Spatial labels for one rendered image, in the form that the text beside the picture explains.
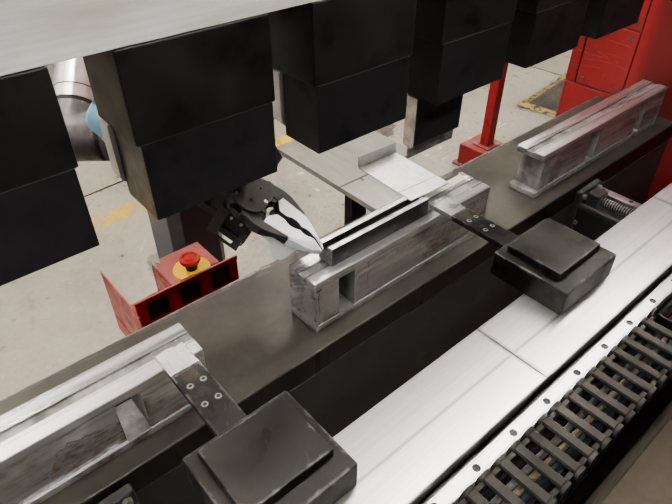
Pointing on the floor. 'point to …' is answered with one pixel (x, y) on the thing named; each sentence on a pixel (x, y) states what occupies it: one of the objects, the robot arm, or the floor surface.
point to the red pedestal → (485, 125)
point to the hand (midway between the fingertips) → (316, 242)
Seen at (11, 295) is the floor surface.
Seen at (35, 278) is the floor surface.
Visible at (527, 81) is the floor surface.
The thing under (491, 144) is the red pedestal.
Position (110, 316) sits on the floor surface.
